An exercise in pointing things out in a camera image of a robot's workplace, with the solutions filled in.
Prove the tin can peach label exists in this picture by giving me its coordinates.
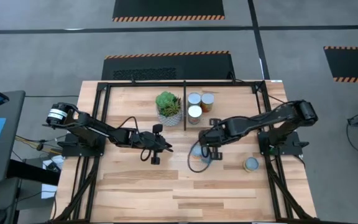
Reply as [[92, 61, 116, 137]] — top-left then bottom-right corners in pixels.
[[243, 156, 260, 173]]

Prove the orange green beans can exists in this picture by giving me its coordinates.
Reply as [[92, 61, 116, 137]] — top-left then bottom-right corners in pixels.
[[200, 92, 215, 113]]

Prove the white triangle-patterned plant pot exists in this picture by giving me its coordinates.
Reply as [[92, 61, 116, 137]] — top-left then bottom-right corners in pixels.
[[156, 104, 184, 128]]

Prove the green succulent plant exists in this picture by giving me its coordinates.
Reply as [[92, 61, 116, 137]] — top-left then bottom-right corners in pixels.
[[155, 90, 182, 118]]

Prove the black wire shelf rack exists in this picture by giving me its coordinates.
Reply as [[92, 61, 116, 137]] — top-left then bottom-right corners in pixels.
[[182, 80, 265, 131]]

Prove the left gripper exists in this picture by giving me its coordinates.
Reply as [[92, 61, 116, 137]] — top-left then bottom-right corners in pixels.
[[131, 123, 174, 166]]

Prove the yellow and black cable bundle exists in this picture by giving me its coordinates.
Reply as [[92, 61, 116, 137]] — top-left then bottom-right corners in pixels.
[[12, 133, 71, 156]]

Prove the tomatoes tin can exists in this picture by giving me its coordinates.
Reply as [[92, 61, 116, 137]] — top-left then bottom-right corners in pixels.
[[187, 105, 203, 125]]

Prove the tin can green label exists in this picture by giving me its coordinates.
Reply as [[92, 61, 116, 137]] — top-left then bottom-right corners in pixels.
[[187, 91, 202, 107]]

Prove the black hazard-striped floor mat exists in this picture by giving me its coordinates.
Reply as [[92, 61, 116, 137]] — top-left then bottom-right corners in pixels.
[[323, 45, 358, 84], [112, 0, 226, 22], [101, 50, 234, 82]]

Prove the white paper sheet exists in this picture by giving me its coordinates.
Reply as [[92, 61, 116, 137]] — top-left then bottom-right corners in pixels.
[[40, 154, 65, 200]]

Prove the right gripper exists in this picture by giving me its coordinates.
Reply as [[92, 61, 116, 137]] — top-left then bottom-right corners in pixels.
[[199, 117, 235, 161]]

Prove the black aluminium table frame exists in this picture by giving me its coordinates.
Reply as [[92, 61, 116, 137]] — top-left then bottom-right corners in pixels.
[[50, 80, 319, 224]]

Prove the grey desk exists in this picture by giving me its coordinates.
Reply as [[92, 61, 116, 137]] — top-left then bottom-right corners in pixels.
[[0, 90, 27, 185]]

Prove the black desk base bar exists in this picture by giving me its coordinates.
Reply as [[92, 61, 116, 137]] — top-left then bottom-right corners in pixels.
[[6, 158, 61, 187]]

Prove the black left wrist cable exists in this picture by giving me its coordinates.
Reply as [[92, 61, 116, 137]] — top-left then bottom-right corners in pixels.
[[117, 116, 140, 133]]

